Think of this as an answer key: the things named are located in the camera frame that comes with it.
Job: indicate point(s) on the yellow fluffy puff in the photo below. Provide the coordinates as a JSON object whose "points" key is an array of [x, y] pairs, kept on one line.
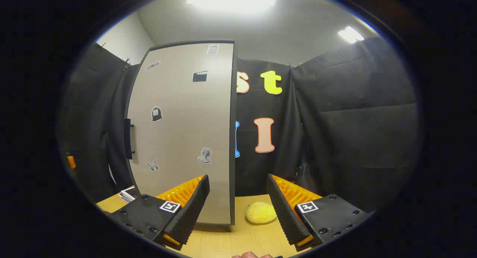
{"points": [[261, 212]]}

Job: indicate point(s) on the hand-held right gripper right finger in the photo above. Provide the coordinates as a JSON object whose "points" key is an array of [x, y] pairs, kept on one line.
{"points": [[283, 209]]}

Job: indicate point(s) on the white and blue book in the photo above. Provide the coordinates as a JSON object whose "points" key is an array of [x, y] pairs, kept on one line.
{"points": [[125, 198]]}

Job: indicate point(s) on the small ceiling light panel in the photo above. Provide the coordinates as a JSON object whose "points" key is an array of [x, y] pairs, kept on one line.
{"points": [[350, 34]]}

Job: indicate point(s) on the dark grey cabinet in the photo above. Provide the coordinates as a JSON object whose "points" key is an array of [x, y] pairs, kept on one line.
{"points": [[234, 168]]}

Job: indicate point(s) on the black backdrop cloth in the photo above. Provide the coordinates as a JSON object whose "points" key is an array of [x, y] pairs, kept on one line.
{"points": [[354, 139]]}

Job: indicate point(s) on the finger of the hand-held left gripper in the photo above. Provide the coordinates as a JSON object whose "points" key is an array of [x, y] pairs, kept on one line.
{"points": [[71, 162]]}

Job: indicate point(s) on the black binder clip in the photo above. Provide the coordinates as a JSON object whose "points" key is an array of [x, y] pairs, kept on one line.
{"points": [[126, 62], [295, 64]]}

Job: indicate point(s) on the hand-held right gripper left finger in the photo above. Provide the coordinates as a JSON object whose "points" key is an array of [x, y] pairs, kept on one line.
{"points": [[193, 206]]}

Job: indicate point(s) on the grey cabinet door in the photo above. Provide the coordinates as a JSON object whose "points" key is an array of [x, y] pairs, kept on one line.
{"points": [[179, 131]]}

